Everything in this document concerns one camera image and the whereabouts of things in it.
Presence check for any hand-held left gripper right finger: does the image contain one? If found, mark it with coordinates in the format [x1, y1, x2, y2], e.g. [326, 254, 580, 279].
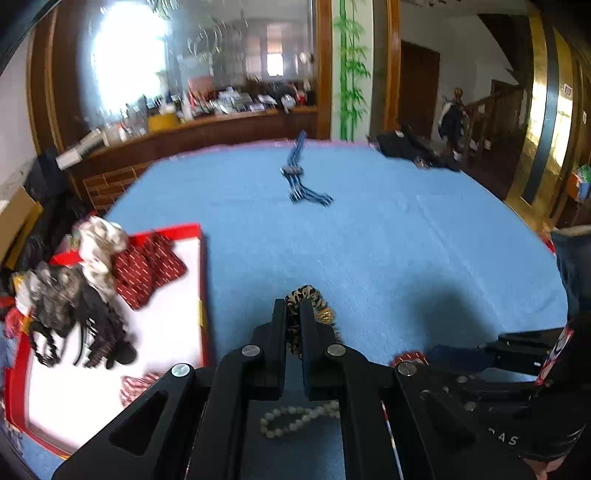
[299, 298, 525, 480]

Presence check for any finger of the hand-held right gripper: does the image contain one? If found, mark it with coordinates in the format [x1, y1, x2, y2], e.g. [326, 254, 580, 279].
[428, 333, 565, 386]

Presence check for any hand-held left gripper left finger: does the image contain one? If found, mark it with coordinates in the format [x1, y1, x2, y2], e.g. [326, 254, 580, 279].
[51, 298, 289, 480]

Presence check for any leopard print scrunchie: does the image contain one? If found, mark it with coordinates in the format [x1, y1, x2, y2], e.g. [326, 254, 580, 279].
[283, 284, 345, 357]

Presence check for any small red patterned pouch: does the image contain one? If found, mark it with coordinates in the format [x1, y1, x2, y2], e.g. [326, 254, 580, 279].
[390, 350, 431, 368]

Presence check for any red rimmed white tray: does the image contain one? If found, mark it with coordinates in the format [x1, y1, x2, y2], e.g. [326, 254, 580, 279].
[4, 223, 214, 460]

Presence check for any person's right hand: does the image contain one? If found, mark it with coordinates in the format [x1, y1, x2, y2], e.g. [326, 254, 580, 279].
[523, 457, 570, 480]

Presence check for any blue tablecloth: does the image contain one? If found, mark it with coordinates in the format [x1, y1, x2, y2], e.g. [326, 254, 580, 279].
[0, 140, 570, 480]

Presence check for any person's dark clothing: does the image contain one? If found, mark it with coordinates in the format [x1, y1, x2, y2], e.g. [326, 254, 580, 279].
[549, 225, 591, 325]

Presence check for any red patterned bow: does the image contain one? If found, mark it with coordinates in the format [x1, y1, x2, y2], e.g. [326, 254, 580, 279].
[112, 232, 188, 311]

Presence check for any red patterned hair accessory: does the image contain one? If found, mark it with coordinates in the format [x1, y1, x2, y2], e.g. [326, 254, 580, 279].
[120, 373, 163, 409]

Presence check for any pile of black hair accessories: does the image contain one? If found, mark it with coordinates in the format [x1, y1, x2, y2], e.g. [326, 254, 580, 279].
[28, 272, 139, 370]

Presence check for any cream scrunchie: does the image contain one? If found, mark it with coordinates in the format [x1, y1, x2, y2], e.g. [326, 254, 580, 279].
[75, 216, 131, 297]

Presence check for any wooden counter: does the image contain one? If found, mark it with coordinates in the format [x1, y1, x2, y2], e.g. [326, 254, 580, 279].
[54, 105, 320, 214]

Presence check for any black bag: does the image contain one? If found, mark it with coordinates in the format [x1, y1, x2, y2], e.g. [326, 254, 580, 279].
[376, 122, 462, 173]

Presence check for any grey lace hair accessory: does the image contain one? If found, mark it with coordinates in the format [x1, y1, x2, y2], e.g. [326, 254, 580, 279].
[13, 264, 89, 334]

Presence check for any wooden stair railing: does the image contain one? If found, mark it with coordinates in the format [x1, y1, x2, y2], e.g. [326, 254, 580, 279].
[454, 85, 528, 163]

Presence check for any pile of bags on counter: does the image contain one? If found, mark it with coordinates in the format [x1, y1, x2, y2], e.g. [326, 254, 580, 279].
[187, 76, 319, 118]

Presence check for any yellow box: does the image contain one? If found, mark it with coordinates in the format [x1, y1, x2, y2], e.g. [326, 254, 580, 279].
[147, 113, 180, 136]

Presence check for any gold pillar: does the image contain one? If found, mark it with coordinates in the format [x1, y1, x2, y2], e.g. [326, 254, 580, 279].
[505, 13, 591, 232]

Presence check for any brown wooden door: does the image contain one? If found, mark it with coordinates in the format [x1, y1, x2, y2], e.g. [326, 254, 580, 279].
[399, 40, 440, 140]

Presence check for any cardboard box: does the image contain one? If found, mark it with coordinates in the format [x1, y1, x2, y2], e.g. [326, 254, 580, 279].
[0, 186, 45, 269]

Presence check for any red white printed strap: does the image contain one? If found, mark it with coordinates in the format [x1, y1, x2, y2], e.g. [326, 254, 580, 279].
[536, 326, 575, 387]

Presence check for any white pearl bracelet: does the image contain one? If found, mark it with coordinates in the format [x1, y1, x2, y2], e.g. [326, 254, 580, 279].
[259, 400, 343, 440]

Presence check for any dark coat on post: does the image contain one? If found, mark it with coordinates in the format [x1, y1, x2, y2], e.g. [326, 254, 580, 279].
[438, 98, 465, 154]

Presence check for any green bamboo wall decal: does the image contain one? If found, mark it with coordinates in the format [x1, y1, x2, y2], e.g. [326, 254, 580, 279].
[332, 0, 371, 142]

